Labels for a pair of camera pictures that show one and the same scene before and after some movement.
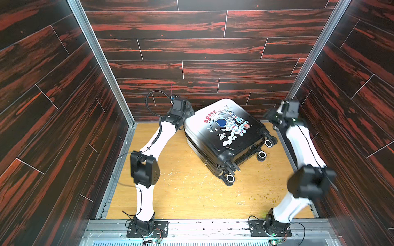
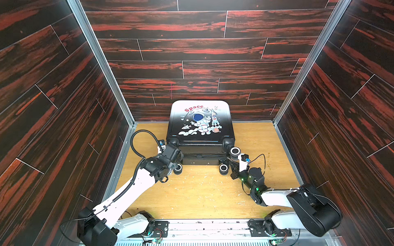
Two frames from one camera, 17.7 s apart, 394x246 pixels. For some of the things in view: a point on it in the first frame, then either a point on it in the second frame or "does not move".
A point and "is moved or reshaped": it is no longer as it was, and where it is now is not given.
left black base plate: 160,230 does not move
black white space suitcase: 221,132 is moved or reshaped
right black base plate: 256,228 does not move
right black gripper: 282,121 to 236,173
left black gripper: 186,114 to 177,160
